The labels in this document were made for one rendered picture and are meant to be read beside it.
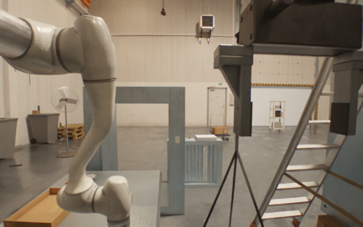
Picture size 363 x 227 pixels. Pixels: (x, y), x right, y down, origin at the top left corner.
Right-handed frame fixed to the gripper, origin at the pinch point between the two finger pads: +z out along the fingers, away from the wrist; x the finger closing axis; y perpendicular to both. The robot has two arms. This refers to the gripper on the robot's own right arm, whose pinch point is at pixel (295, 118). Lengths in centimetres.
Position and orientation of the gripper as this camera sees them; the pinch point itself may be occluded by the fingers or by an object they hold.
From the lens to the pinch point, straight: 25.5
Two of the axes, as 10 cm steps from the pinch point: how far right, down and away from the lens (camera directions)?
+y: 0.1, 0.7, -10.0
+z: -0.1, 10.0, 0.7
